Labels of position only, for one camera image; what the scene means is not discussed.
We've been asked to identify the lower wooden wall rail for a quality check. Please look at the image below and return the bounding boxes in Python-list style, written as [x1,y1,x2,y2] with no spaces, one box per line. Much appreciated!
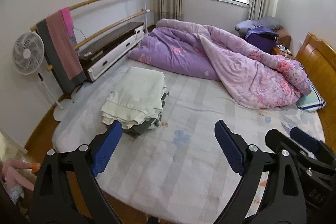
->
[46,9,154,72]

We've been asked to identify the bright pink hanging cloth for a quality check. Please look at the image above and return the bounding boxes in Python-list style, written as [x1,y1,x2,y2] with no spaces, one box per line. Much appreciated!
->
[60,7,75,38]

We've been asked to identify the grey folded pillow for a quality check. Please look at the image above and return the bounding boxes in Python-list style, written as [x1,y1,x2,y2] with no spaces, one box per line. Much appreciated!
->
[235,16,283,38]

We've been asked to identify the purple floral quilt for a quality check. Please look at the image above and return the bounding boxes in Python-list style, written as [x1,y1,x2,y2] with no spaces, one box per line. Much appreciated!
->
[128,19,310,109]

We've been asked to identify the dark purple bag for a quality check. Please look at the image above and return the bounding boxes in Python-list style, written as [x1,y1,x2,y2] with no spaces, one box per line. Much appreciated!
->
[244,26,279,53]

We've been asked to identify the white standing fan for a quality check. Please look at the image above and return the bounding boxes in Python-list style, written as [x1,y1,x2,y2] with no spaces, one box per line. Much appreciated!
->
[12,32,74,122]

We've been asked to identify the cream white knit garment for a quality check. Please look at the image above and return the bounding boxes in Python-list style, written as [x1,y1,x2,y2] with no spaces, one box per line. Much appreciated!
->
[101,67,166,130]

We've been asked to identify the wooden nightstand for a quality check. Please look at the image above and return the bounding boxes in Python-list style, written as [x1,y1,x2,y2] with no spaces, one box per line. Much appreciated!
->
[271,28,293,59]

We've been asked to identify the white low cabinet dark top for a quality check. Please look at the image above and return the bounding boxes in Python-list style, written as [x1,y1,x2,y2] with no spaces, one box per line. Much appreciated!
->
[79,22,145,82]

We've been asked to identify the pale floral bed sheet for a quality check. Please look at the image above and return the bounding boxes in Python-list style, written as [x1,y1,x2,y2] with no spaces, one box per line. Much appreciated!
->
[52,58,326,224]

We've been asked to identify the teal striped pillow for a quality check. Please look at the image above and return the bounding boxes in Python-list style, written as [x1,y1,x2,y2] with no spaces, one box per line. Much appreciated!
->
[296,82,326,112]

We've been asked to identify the pink grey hanging towel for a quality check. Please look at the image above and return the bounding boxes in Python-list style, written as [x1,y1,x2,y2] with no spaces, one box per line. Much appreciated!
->
[37,11,86,93]

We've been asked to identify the pink doll on floor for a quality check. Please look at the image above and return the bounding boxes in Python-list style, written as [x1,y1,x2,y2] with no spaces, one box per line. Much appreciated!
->
[1,159,41,205]

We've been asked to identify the green checkered folded clothes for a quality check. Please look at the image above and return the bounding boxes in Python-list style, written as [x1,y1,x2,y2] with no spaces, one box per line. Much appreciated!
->
[110,91,170,138]

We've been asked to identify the wooden bed frame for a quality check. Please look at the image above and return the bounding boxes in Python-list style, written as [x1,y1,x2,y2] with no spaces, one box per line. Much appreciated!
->
[295,32,336,150]

